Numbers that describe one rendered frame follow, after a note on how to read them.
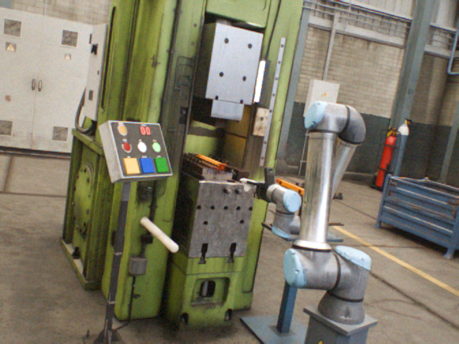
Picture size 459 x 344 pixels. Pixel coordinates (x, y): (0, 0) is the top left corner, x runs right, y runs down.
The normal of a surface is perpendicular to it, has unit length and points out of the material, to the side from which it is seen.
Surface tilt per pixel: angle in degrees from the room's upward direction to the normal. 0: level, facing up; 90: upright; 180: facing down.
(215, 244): 90
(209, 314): 90
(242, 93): 90
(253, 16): 90
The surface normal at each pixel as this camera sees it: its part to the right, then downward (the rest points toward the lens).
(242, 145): -0.87, -0.06
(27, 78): 0.33, 0.21
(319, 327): -0.74, 0.00
